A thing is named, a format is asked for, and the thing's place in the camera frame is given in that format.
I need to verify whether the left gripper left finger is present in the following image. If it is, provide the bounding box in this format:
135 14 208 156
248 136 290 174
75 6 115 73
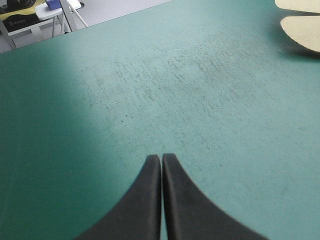
74 154 162 240

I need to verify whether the blue box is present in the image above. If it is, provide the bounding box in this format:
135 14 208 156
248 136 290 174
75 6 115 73
45 0 61 10

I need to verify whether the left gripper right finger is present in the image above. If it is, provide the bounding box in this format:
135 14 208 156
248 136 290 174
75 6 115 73
162 152 270 240

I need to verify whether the white chair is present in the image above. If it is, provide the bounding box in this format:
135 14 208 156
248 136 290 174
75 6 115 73
0 0 89 49

